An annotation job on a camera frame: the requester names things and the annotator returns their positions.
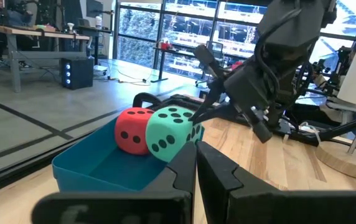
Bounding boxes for white lamp cord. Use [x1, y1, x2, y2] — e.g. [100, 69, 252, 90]
[299, 121, 322, 147]

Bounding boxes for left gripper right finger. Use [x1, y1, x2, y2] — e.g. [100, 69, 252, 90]
[197, 141, 356, 224]

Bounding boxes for black office chair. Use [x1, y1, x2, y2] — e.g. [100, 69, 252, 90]
[195, 40, 225, 88]

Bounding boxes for black long desk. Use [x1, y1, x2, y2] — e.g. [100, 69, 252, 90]
[152, 46, 197, 83]

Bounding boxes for teal foam die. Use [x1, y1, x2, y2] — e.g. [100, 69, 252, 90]
[145, 105, 204, 163]

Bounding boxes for computer tower blue lights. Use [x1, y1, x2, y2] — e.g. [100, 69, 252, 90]
[60, 57, 95, 91]

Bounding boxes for black standing desk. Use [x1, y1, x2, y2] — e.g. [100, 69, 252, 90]
[75, 26, 113, 66]

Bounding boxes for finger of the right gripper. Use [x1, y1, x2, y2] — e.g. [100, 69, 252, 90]
[189, 44, 225, 121]
[192, 104, 274, 144]

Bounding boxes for black clamp handle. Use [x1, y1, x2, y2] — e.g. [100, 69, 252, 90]
[132, 91, 164, 110]

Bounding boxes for blue plastic tray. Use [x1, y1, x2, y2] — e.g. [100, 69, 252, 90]
[52, 116, 205, 192]

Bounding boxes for person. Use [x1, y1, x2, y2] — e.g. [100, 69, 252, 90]
[0, 0, 34, 27]

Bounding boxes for wooden top workbench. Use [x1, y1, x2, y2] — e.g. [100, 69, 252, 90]
[0, 21, 91, 93]

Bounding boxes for red foam die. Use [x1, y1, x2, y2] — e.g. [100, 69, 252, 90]
[114, 107, 154, 156]

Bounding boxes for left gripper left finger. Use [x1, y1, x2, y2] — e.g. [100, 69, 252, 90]
[31, 141, 197, 224]

